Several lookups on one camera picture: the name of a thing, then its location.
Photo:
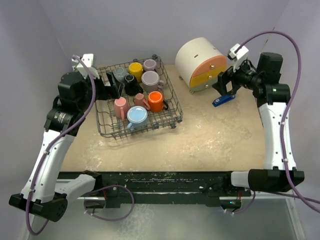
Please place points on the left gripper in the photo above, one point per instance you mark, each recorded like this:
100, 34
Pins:
108, 92

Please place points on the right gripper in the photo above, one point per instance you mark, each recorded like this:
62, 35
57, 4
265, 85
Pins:
225, 77

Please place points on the white mug black handle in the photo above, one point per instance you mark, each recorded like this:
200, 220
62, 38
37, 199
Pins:
131, 85

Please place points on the grey mug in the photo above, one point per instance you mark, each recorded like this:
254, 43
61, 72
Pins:
120, 73

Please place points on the yellow mug black handle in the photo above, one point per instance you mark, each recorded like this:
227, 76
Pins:
136, 69

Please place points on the salmon pink mug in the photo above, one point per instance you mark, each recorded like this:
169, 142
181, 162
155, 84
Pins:
140, 100

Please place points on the lavender mug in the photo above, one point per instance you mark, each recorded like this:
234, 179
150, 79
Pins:
151, 81

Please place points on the light blue mug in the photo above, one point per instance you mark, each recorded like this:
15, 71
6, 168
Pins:
137, 117

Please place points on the purple mug black handle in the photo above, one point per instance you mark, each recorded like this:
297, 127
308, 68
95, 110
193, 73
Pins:
150, 65

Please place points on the orange mug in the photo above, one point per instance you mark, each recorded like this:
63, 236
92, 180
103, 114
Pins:
157, 102

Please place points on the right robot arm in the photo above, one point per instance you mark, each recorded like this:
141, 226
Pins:
279, 172

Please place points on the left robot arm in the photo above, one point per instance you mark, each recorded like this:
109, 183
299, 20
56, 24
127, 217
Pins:
40, 196

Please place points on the white round drawer cabinet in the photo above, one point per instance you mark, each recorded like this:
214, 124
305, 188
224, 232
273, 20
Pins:
198, 63

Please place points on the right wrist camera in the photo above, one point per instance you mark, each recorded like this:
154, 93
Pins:
237, 55

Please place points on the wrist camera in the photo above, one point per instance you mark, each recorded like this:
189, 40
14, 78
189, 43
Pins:
88, 60
237, 55

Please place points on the grey wire dish rack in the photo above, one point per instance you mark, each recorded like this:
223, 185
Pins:
109, 125

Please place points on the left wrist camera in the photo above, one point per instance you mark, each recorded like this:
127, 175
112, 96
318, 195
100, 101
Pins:
88, 60

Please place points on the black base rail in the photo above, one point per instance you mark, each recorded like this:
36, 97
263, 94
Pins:
209, 188

